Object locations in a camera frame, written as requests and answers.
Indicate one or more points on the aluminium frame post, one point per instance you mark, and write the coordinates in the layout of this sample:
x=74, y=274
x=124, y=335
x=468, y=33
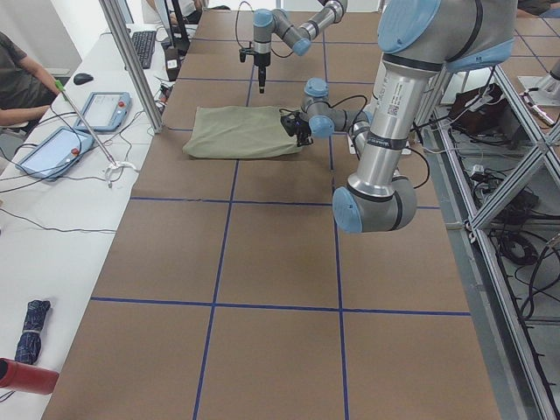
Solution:
x=119, y=30

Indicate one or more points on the folded dark blue umbrella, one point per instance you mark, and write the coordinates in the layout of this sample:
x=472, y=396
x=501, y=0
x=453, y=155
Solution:
x=29, y=343

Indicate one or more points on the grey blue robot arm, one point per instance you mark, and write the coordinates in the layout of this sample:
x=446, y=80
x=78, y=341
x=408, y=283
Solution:
x=379, y=136
x=418, y=39

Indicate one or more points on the olive green long-sleeve shirt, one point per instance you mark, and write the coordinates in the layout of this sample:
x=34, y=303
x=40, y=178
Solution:
x=234, y=132

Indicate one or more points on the near blue teach pendant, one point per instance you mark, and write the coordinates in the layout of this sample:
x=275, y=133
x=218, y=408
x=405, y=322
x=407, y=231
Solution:
x=56, y=154

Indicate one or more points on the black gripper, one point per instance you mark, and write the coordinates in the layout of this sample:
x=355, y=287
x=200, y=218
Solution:
x=262, y=60
x=303, y=133

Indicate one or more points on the blue teach pendant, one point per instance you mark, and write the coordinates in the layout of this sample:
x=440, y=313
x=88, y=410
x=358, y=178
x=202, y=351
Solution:
x=56, y=154
x=106, y=111

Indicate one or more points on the brown control box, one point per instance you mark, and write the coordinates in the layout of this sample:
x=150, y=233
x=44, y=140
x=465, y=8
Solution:
x=485, y=110

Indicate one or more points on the black computer mouse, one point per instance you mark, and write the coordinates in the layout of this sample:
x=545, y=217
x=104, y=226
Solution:
x=82, y=78

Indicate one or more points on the far blue teach pendant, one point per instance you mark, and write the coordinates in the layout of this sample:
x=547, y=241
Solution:
x=106, y=111

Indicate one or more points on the black computer keyboard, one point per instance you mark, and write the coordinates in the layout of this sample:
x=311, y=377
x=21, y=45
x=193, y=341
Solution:
x=144, y=45

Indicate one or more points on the aluminium extrusion frame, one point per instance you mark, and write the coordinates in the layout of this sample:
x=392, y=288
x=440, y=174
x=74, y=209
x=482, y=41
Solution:
x=479, y=218

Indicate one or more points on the red water bottle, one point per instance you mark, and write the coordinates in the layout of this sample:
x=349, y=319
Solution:
x=27, y=378

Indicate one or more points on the seated person in grey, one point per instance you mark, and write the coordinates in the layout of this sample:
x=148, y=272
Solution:
x=27, y=89

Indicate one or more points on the green-tipped metal grabber stick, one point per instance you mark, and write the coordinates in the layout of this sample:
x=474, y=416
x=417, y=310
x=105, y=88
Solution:
x=82, y=125

